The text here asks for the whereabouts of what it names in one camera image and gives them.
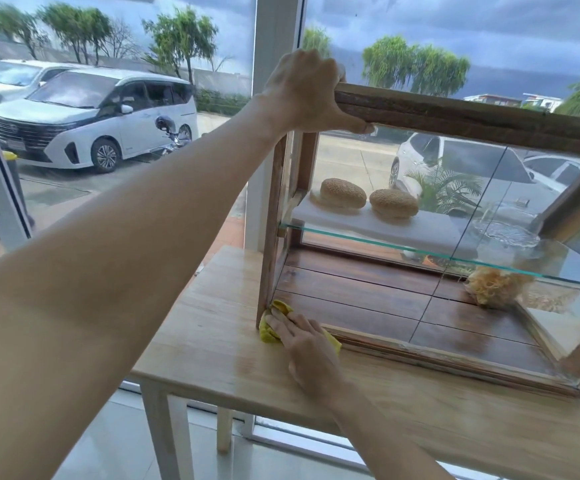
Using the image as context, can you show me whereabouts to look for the person's left hand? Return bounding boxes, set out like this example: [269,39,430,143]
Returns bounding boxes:
[256,48,376,141]

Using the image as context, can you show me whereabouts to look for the person's right hand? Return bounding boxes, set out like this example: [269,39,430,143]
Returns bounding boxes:
[265,311,353,401]

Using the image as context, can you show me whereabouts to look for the yellow cleaning cloth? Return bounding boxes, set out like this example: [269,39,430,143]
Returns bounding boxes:
[259,299,343,357]

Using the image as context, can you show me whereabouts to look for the wooden framed glass door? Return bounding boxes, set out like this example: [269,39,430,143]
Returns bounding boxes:
[334,81,580,241]

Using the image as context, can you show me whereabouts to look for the person's left forearm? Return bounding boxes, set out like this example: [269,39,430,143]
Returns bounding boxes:
[0,94,290,480]

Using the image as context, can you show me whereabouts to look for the person's right forearm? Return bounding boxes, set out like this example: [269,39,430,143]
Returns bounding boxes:
[327,381,454,480]

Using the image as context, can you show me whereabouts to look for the sesame bun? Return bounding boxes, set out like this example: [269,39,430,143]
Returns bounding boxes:
[319,178,367,210]
[369,188,420,220]

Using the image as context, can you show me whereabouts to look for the light wooden table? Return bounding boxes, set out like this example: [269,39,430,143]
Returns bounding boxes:
[131,245,580,480]

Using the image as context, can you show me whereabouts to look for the wooden glass display case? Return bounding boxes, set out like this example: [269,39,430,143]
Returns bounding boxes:
[256,129,580,401]

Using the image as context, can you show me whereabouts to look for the wide green willow tree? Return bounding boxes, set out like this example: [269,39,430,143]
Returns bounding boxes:
[361,35,472,98]

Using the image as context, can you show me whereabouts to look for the white serving tray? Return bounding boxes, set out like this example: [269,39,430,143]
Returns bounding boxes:
[291,189,476,261]

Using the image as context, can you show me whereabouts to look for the potted palm plant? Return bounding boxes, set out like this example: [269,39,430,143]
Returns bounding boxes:
[404,164,485,216]

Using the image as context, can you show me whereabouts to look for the white window pillar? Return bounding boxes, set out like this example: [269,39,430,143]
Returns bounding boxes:
[243,0,307,253]

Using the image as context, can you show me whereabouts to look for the white hatchback car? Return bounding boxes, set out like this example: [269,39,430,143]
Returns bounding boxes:
[389,132,538,211]

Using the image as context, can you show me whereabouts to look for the glass shelf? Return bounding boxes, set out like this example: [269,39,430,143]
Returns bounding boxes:
[277,219,580,291]

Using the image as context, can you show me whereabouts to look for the distant low buildings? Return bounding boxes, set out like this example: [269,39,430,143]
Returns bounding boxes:
[464,93,564,113]

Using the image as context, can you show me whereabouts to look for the parked motorcycle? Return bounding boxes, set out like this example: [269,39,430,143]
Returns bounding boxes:
[148,115,194,158]

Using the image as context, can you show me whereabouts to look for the clear glass dish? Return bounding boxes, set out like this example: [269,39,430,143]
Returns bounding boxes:
[470,219,541,251]

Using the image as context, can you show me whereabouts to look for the pale shredded pastry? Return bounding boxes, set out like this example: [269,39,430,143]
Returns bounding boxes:
[464,266,534,310]

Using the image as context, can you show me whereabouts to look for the silver car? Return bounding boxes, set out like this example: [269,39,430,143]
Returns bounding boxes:
[522,152,580,196]

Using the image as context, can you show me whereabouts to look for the white van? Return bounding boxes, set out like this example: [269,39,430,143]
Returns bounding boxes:
[0,67,200,174]

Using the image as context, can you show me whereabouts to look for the yellow-topped bollard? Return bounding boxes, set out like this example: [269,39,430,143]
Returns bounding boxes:
[2,150,36,231]

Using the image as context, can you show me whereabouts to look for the grey boundary wall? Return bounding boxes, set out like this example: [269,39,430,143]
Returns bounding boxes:
[189,67,254,97]

